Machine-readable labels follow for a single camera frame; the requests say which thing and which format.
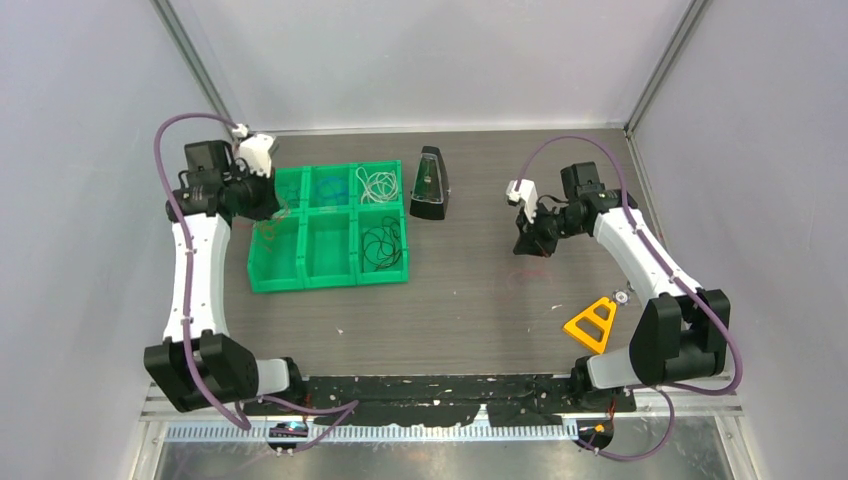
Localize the small round silver part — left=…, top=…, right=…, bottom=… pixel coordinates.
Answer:
left=611, top=289, right=631, bottom=305

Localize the yellow triangle block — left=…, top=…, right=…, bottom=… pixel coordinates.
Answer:
left=562, top=297, right=618, bottom=354

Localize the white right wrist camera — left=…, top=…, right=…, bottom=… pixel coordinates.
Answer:
left=505, top=179, right=538, bottom=224

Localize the aluminium corner post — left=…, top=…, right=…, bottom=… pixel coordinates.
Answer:
left=151, top=0, right=250, bottom=125

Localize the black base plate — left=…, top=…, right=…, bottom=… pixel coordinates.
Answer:
left=275, top=373, right=636, bottom=427

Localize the green bin back left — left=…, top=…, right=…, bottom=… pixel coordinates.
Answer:
left=274, top=167, right=312, bottom=218

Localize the white cable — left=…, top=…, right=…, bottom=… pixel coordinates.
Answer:
left=357, top=165, right=403, bottom=205

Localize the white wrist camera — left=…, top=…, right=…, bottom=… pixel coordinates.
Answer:
left=231, top=124, right=277, bottom=178
left=505, top=179, right=538, bottom=224

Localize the green bin back right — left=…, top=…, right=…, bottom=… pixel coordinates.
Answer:
left=354, top=160, right=403, bottom=205

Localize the aluminium rail front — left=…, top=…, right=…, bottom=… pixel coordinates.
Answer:
left=139, top=385, right=743, bottom=444

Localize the blue cable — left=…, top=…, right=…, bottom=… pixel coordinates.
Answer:
left=312, top=175, right=352, bottom=208

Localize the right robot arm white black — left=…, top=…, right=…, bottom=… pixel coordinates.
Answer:
left=506, top=162, right=730, bottom=411

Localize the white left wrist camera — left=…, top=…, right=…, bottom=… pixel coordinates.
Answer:
left=231, top=124, right=277, bottom=178

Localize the black metronome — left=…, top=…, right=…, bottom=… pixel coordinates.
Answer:
left=409, top=146, right=450, bottom=220

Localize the red cable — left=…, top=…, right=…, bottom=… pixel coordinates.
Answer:
left=254, top=208, right=293, bottom=256

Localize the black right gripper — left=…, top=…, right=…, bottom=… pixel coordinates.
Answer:
left=514, top=199, right=585, bottom=258

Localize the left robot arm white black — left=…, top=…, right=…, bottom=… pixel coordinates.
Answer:
left=143, top=134, right=307, bottom=414

